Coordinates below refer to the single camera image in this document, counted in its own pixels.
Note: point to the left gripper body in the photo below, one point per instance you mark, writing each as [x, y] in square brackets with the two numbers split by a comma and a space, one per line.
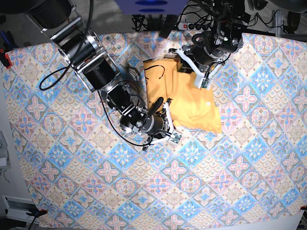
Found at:
[201, 52]

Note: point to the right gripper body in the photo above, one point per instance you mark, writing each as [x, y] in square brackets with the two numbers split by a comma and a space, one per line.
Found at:
[157, 122]

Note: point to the yellow T-shirt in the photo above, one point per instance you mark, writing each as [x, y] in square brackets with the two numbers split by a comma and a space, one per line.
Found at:
[190, 107]

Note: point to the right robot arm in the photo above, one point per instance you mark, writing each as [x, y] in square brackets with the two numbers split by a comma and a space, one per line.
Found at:
[82, 50]

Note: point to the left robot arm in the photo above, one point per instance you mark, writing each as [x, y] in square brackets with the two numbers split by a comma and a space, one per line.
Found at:
[222, 35]

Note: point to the white power strip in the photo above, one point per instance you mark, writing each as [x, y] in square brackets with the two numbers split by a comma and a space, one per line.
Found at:
[195, 26]

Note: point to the black clamp at table top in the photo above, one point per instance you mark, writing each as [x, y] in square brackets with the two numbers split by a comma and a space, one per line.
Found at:
[168, 25]

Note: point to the patterned blue tile tablecloth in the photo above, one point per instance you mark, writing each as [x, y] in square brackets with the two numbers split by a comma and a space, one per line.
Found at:
[77, 168]

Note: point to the orange black clamp lower left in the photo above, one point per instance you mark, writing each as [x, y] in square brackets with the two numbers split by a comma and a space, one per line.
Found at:
[36, 213]

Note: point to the orange black clamp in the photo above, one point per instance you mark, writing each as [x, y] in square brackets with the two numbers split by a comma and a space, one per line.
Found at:
[8, 45]
[36, 213]

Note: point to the white box at left edge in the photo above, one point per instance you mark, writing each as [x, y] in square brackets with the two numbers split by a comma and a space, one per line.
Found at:
[4, 152]

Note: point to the orange black clamp upper left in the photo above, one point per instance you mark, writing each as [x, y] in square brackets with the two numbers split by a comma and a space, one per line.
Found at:
[8, 45]

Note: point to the white wrist camera bracket left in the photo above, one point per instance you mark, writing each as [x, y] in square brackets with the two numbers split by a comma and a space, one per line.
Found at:
[203, 78]

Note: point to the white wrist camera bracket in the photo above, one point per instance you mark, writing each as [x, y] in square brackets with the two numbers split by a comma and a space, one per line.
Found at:
[203, 78]
[174, 139]

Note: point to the white wrist camera bracket right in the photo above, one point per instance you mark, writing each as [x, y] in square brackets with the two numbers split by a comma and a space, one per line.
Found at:
[174, 139]

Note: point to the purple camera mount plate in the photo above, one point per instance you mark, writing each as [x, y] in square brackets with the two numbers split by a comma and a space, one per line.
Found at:
[133, 7]

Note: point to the white rail lower left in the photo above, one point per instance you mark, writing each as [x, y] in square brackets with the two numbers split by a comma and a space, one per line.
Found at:
[17, 208]

